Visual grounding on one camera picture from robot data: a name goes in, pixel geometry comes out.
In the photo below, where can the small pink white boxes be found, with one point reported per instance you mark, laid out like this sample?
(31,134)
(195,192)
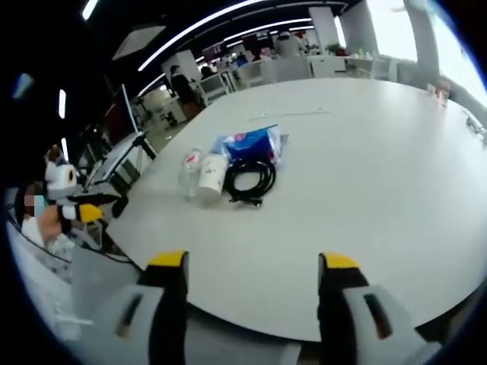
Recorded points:
(439,93)

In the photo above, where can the dark monitor screen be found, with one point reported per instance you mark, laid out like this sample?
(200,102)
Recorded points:
(119,118)

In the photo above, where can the white paper cup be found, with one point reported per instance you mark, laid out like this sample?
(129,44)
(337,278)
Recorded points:
(211,175)

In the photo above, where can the clear plastic bottle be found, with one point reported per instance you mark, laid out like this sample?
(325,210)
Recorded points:
(190,171)

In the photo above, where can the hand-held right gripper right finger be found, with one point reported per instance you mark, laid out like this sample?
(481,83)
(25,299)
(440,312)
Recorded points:
(338,304)

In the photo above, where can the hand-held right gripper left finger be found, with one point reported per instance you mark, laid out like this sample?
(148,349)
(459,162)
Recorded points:
(167,304)

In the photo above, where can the white round table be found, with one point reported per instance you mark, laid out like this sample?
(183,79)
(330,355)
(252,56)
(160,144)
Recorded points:
(342,190)

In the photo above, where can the white mesh chair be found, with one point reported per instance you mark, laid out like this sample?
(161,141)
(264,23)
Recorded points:
(215,87)

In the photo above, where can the white ceiling panel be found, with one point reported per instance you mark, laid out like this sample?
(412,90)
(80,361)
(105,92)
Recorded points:
(139,42)

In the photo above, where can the blue plastic packet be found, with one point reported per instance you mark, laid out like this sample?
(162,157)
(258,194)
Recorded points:
(251,142)

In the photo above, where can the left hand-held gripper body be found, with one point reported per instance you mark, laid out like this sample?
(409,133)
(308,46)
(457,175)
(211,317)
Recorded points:
(57,180)

